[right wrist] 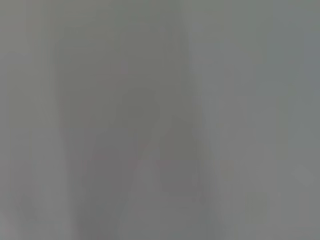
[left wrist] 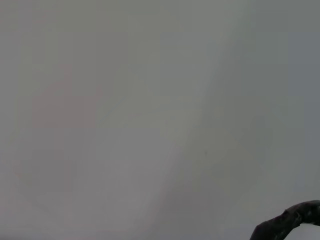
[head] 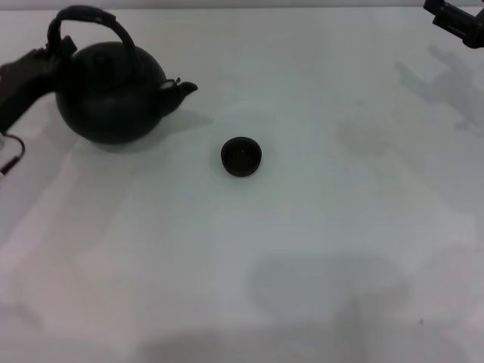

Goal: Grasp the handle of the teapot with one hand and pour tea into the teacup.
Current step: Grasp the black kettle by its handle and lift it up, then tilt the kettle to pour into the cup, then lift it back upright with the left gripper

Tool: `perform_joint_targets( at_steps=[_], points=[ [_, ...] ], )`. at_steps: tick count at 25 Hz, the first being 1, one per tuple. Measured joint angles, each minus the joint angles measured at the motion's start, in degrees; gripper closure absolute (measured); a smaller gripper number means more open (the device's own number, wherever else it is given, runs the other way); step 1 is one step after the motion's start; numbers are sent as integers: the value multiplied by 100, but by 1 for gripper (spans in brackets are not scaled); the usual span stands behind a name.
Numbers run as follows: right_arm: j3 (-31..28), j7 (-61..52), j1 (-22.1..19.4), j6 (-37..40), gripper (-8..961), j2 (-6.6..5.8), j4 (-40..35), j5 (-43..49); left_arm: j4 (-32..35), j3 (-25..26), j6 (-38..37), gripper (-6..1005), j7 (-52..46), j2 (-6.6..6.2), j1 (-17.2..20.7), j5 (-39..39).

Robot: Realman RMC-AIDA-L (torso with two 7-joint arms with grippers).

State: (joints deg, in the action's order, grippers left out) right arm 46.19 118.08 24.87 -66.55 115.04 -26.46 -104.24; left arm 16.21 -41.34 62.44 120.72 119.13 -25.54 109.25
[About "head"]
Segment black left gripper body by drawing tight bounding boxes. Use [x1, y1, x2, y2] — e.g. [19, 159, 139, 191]
[0, 46, 66, 132]

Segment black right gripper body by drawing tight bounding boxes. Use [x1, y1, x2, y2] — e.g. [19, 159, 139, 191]
[460, 6, 484, 50]

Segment black round teapot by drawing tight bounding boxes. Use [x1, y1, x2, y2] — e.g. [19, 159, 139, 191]
[46, 5, 199, 146]

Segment small black teacup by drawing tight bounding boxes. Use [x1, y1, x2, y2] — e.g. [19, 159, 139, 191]
[220, 136, 263, 178]

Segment dark left wrist cable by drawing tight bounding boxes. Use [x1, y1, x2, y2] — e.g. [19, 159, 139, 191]
[0, 132, 26, 176]

